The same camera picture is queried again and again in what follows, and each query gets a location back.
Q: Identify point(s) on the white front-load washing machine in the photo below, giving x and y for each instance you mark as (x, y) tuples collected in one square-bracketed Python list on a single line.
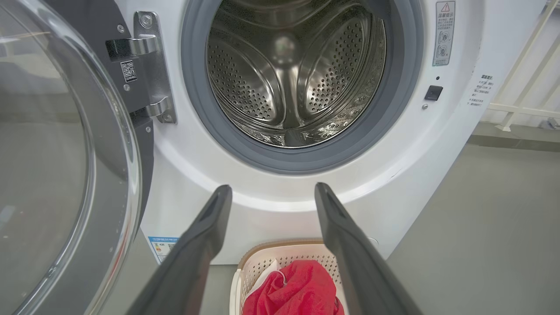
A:
[(415, 175)]

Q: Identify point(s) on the dark rectangular latch slot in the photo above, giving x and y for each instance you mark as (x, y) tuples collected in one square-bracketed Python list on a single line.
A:
[(433, 92)]

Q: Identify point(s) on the red and white clothing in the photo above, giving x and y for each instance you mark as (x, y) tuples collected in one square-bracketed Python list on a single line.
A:
[(297, 288)]

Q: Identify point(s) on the QR code sticker label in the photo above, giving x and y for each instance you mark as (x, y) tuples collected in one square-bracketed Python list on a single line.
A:
[(128, 71)]

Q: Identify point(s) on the chrome door hinge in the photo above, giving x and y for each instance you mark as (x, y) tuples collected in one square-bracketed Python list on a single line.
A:
[(153, 65)]

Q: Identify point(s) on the grey warning sticker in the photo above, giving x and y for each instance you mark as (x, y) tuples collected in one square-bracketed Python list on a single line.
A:
[(443, 35)]

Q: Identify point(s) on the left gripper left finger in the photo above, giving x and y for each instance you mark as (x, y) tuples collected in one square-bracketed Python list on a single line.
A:
[(192, 271)]

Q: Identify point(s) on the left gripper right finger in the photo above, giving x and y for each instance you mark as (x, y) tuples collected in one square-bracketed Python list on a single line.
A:
[(358, 271)]

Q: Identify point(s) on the round black glass washer door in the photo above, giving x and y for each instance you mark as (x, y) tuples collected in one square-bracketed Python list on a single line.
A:
[(43, 175)]

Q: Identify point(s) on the stainless steel washing machine drum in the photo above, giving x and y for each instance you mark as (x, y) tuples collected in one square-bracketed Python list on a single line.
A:
[(284, 87)]

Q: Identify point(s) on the cream basket with brown rim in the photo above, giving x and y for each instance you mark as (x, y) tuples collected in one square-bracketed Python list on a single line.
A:
[(262, 262)]

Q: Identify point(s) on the white metal rack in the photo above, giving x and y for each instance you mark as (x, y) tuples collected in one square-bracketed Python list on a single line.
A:
[(520, 109)]

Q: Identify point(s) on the blue energy label sticker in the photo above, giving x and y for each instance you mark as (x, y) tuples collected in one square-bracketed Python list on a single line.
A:
[(162, 249)]

